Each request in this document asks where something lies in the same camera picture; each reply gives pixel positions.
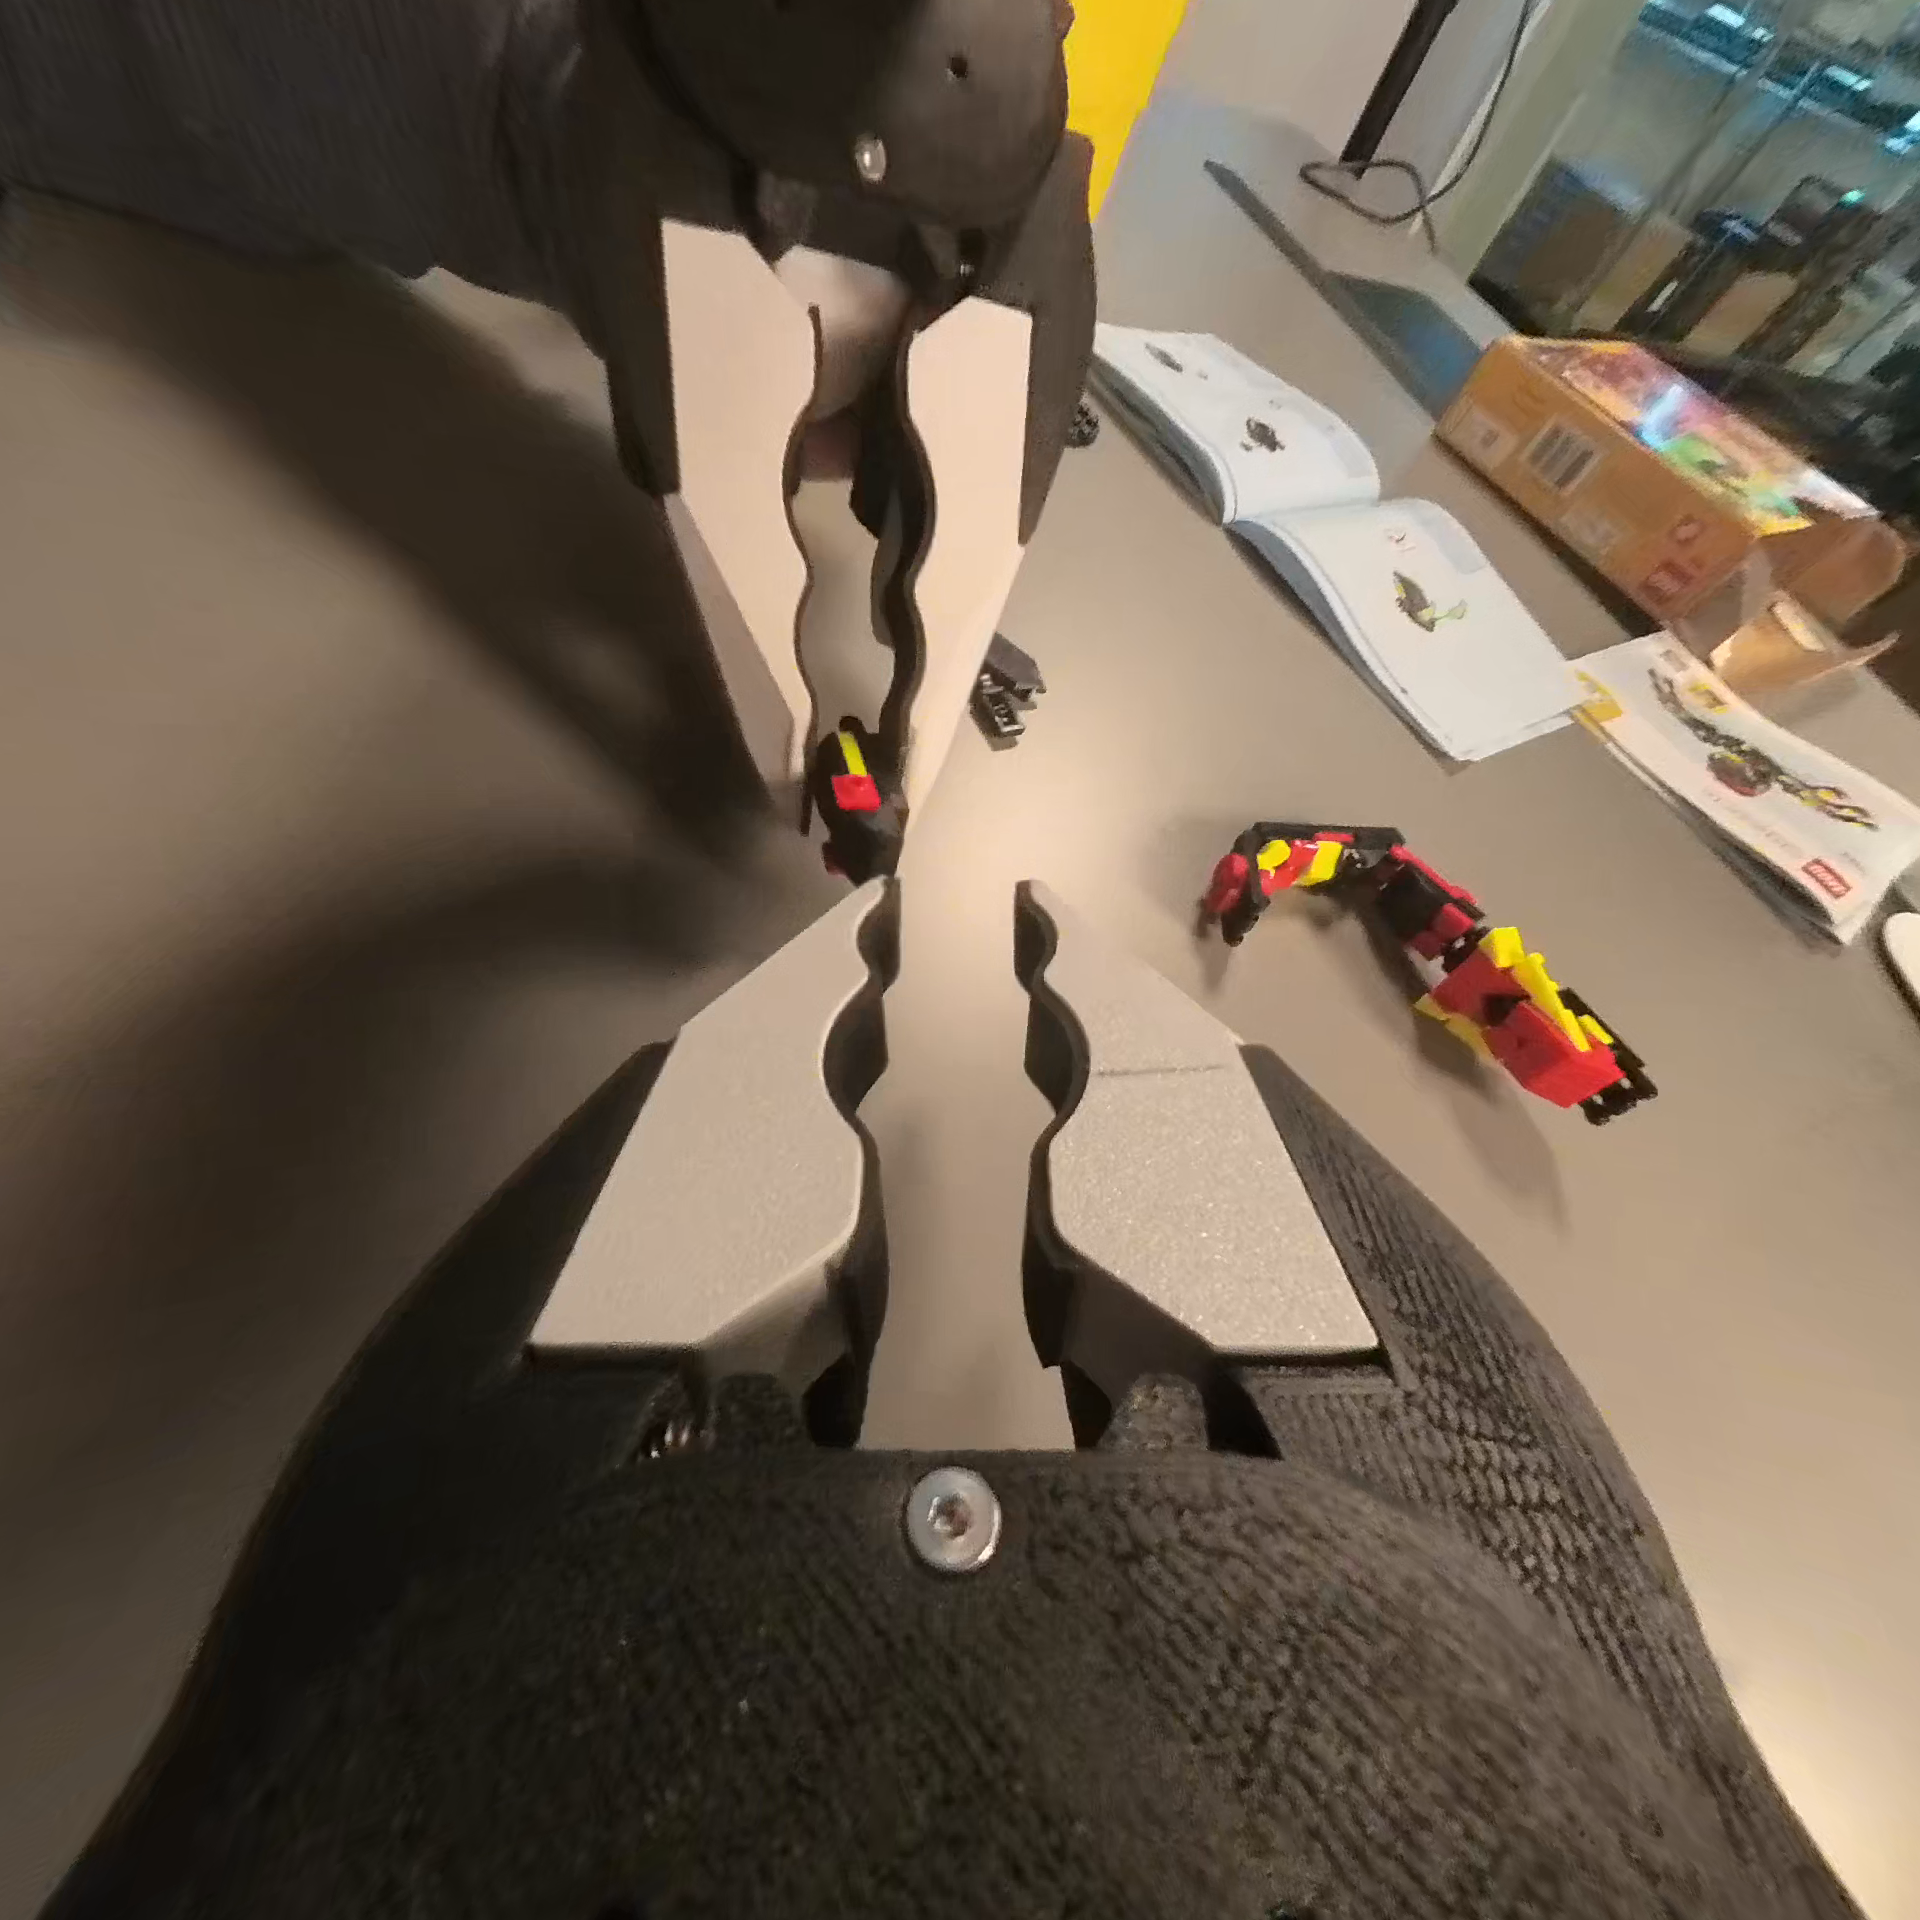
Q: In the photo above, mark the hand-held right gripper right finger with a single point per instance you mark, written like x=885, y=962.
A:
x=1201, y=1200

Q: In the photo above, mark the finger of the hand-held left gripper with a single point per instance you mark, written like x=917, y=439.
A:
x=973, y=482
x=730, y=451

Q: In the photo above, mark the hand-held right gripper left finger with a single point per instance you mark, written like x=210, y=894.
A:
x=721, y=1186

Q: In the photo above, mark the yellow plastic bin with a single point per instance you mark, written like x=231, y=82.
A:
x=1119, y=77

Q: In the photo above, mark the small black red yellow brick piece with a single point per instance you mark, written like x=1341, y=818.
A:
x=857, y=796

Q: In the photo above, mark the person's left forearm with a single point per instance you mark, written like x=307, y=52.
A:
x=302, y=118

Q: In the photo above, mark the black hinge brick plate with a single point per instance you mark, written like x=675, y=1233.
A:
x=1007, y=690

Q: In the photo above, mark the red black yellow brick model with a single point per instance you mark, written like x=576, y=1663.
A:
x=1500, y=1004

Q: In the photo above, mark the open pale blue instruction booklet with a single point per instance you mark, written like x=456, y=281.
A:
x=1350, y=570

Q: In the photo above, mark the black monitor stand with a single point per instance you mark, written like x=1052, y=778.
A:
x=1403, y=77

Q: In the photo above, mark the cardboard toy brick box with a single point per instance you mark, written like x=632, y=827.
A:
x=1621, y=451

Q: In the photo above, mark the dragon cover instruction booklet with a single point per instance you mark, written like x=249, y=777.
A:
x=1756, y=781

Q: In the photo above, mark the white lamp base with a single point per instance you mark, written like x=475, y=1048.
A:
x=1904, y=962

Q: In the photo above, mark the metal storage shelf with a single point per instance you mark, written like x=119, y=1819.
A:
x=1726, y=195

